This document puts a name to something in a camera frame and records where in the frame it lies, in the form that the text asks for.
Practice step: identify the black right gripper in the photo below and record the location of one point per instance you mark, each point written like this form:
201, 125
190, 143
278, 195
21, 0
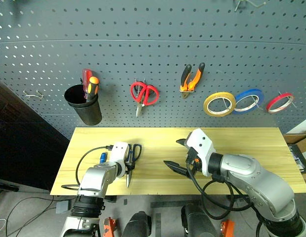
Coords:
192, 160

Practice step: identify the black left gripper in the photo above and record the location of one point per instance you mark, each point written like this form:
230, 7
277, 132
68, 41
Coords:
128, 165

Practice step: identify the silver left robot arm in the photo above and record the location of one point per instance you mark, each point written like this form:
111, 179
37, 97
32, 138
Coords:
96, 179

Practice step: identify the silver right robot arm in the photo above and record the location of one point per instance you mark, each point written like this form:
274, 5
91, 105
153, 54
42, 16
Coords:
256, 180

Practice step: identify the yellow tape roll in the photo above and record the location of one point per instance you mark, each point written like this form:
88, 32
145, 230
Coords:
207, 103

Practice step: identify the metal tape hook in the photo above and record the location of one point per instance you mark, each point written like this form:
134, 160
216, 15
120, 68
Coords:
256, 102
291, 100
225, 101

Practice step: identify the blue tape roll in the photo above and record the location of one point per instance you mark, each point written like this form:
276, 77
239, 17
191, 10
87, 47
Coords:
256, 92

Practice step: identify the red tape roll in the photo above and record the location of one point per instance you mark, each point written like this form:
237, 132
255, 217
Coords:
274, 105

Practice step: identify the grey perforated metal pegboard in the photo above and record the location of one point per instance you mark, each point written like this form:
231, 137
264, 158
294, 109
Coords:
152, 49

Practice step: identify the empty metal pegboard hook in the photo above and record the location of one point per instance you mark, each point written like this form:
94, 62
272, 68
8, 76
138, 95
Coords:
34, 95

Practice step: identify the dark rounded shape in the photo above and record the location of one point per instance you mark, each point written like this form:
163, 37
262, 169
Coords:
136, 224
197, 222

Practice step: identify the metal pliers holder hook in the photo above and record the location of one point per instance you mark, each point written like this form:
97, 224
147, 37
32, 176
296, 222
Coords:
189, 90

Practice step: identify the black plastic tool cup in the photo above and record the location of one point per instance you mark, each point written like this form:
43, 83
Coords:
89, 112

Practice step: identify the small grey floor box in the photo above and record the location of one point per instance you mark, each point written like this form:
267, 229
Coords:
62, 207

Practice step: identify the dark wooden cabinet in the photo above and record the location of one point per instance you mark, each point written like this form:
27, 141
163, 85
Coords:
21, 143

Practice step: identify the brown cardboard box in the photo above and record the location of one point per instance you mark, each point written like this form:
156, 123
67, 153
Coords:
294, 139

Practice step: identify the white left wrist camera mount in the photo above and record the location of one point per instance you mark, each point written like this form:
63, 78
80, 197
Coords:
119, 154

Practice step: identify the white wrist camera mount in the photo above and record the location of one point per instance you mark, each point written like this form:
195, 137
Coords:
119, 154
201, 145

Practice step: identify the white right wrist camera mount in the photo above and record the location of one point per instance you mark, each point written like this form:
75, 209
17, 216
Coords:
201, 145

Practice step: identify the orange bracket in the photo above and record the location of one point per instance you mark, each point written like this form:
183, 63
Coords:
110, 225
227, 228

